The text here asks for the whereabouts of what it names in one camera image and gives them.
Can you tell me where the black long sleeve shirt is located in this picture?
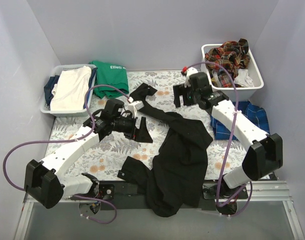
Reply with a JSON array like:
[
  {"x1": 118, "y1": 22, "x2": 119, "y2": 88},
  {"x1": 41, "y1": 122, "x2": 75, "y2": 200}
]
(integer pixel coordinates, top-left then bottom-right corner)
[{"x1": 117, "y1": 83, "x2": 213, "y2": 218}]

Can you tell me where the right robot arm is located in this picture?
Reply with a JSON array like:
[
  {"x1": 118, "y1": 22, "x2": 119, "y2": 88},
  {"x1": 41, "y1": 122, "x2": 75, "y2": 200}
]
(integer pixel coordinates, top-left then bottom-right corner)
[{"x1": 173, "y1": 67, "x2": 283, "y2": 199}]

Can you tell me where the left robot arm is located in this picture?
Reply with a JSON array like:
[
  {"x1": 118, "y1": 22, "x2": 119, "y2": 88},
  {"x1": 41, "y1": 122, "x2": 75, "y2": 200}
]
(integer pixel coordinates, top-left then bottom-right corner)
[{"x1": 24, "y1": 99, "x2": 153, "y2": 209}]

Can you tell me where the white plastic bin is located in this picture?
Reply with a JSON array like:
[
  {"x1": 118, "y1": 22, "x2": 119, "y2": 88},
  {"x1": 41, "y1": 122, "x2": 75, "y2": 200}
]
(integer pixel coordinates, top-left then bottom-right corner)
[{"x1": 200, "y1": 43, "x2": 265, "y2": 103}]

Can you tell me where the red plaid shirt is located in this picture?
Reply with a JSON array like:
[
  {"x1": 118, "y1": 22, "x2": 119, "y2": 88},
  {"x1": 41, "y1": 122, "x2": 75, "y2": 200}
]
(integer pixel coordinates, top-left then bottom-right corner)
[{"x1": 204, "y1": 38, "x2": 251, "y2": 88}]

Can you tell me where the white garment in bin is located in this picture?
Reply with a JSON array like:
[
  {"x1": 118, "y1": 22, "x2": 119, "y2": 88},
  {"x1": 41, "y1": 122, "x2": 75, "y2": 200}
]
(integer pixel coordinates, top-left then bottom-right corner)
[{"x1": 234, "y1": 69, "x2": 255, "y2": 88}]

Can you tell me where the green t-shirt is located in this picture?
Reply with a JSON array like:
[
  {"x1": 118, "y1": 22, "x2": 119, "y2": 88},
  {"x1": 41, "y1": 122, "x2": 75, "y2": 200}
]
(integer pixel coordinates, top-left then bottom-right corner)
[{"x1": 89, "y1": 60, "x2": 129, "y2": 99}]

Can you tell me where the white folded garment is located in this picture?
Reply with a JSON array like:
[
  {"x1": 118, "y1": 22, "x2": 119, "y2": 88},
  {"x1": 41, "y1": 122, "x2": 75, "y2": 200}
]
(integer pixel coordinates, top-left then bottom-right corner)
[{"x1": 50, "y1": 66, "x2": 92, "y2": 112}]

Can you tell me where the blue plaid folded shirt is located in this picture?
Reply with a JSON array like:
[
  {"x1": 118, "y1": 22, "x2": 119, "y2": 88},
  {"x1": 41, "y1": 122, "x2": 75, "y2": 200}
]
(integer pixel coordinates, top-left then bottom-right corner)
[{"x1": 210, "y1": 101, "x2": 270, "y2": 140}]

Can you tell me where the navy blue garment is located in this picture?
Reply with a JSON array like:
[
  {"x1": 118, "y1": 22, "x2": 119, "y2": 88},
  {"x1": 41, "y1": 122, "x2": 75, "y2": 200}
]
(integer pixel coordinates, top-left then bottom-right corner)
[{"x1": 43, "y1": 75, "x2": 60, "y2": 103}]

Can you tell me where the floral table cloth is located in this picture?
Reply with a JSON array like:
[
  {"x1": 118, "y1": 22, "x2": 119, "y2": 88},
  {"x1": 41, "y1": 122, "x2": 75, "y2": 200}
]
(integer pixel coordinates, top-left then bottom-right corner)
[{"x1": 50, "y1": 71, "x2": 247, "y2": 181}]

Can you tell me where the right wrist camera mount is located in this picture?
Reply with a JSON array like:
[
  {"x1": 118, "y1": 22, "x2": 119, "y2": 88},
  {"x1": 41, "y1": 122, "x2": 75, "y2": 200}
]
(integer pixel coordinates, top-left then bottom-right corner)
[{"x1": 181, "y1": 66, "x2": 199, "y2": 88}]

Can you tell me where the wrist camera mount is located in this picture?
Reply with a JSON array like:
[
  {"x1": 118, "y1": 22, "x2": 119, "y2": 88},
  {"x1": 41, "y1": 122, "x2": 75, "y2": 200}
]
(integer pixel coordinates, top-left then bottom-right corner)
[
  {"x1": 127, "y1": 97, "x2": 145, "y2": 118},
  {"x1": 181, "y1": 66, "x2": 199, "y2": 88}
]

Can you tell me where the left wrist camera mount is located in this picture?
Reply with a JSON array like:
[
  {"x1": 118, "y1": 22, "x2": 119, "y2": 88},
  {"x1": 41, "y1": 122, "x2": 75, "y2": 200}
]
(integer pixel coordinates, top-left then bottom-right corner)
[{"x1": 127, "y1": 97, "x2": 145, "y2": 118}]

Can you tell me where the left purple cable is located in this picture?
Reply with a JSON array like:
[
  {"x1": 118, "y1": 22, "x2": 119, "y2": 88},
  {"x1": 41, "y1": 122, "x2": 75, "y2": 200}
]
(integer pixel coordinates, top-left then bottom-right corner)
[{"x1": 2, "y1": 84, "x2": 133, "y2": 224}]

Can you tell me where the purple cable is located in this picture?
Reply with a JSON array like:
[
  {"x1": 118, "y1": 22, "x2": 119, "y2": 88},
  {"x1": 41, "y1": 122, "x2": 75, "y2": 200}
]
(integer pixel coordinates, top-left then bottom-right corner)
[
  {"x1": 182, "y1": 62, "x2": 253, "y2": 218},
  {"x1": 2, "y1": 84, "x2": 133, "y2": 224}
]

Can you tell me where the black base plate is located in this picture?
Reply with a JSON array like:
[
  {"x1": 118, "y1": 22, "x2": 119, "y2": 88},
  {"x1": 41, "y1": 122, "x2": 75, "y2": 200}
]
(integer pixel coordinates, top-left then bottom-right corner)
[{"x1": 69, "y1": 180, "x2": 250, "y2": 211}]

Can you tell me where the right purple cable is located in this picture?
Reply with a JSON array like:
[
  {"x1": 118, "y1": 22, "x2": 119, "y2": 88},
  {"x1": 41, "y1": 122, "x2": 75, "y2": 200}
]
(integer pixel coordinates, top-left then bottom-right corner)
[{"x1": 182, "y1": 62, "x2": 253, "y2": 218}]

